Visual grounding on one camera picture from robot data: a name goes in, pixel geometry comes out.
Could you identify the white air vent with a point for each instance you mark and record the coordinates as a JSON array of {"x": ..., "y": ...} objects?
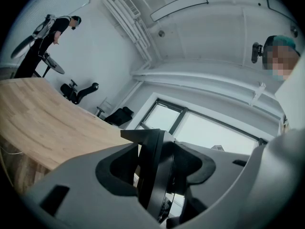
[{"x": 128, "y": 3}]

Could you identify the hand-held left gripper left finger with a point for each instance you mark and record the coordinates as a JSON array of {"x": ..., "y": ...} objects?
[{"x": 95, "y": 204}]

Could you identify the round black table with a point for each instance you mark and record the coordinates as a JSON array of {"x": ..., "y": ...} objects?
[{"x": 56, "y": 67}]

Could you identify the person's head with teal cap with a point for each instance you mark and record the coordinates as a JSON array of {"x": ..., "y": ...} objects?
[{"x": 281, "y": 56}]

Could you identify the long ceiling light panel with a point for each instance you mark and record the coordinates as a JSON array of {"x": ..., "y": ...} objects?
[
  {"x": 278, "y": 7},
  {"x": 178, "y": 7}
]

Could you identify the person's white shirt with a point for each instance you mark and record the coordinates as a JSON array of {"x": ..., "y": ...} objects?
[{"x": 295, "y": 99}]

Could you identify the white oval board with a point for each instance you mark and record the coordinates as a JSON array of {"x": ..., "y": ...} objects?
[{"x": 22, "y": 48}]

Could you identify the black framed window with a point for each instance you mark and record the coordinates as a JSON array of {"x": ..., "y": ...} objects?
[{"x": 202, "y": 130}]

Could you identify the black office chair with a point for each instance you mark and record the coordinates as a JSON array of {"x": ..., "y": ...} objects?
[
  {"x": 81, "y": 95},
  {"x": 119, "y": 117}
]

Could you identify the round ceiling spotlight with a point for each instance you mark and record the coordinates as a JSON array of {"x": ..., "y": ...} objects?
[
  {"x": 161, "y": 33},
  {"x": 294, "y": 31}
]

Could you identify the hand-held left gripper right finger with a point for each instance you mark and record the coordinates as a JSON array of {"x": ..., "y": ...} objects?
[{"x": 238, "y": 187}]

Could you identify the white window blind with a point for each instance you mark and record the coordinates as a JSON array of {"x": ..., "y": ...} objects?
[{"x": 35, "y": 8}]

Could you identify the white ceiling pipes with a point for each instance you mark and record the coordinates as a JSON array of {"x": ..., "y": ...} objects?
[{"x": 133, "y": 32}]

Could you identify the black head-mounted camera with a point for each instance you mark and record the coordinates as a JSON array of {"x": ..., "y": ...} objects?
[{"x": 256, "y": 52}]

